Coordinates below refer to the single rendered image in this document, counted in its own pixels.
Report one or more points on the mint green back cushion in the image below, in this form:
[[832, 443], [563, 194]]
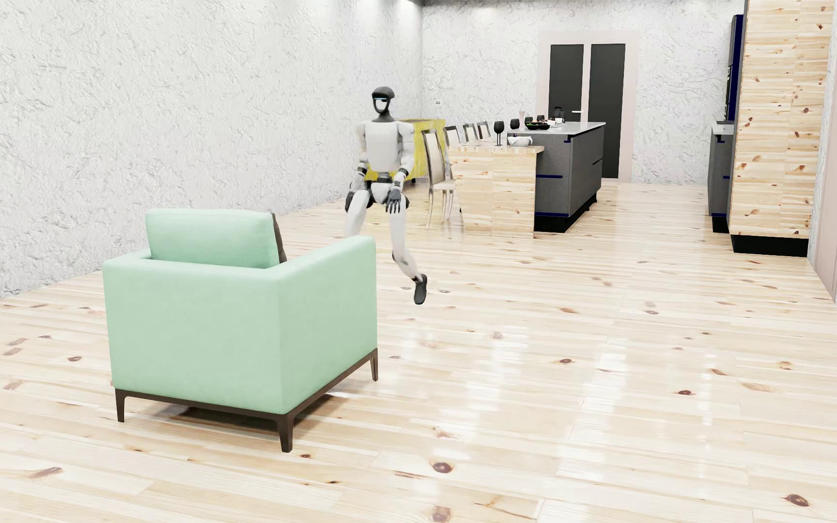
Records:
[[211, 238]]

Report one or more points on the dark blue wall cabinet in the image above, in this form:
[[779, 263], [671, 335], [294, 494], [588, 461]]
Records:
[[734, 69]]

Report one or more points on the white left robot leg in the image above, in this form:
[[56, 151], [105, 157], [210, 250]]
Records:
[[402, 247]]

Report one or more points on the white bowl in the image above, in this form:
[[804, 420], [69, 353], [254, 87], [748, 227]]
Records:
[[520, 141]]

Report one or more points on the yellow cabinet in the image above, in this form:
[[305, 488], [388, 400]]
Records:
[[426, 145]]

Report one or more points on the grey kitchen counter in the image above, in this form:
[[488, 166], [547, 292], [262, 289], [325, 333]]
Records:
[[720, 174]]

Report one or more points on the grey kitchen island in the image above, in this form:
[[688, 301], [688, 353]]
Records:
[[571, 171]]

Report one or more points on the white robot leg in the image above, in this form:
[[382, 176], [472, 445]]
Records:
[[355, 218], [402, 247]]

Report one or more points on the black robot head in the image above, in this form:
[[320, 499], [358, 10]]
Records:
[[382, 98]]

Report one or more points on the dark brown pillow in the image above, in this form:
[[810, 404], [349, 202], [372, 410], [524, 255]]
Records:
[[279, 240]]

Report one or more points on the tall light wooden cabinet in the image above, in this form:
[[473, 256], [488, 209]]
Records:
[[778, 123]]

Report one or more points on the dark double door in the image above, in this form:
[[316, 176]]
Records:
[[606, 109]]

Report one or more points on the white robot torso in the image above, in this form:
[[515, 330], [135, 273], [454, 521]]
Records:
[[383, 145]]

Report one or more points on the beige dining chair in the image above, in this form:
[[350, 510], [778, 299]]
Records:
[[469, 132], [484, 130], [453, 134], [437, 171]]

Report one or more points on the light wooden bar counter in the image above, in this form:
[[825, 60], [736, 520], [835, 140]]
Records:
[[495, 189]]

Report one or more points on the mint green armchair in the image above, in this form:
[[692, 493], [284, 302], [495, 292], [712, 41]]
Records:
[[244, 327]]

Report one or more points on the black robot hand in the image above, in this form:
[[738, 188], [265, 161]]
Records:
[[394, 200], [351, 201]]

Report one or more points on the black bowl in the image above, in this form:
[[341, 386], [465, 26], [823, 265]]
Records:
[[537, 126]]

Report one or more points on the white right robot leg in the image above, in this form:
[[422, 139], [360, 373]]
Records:
[[355, 218]]

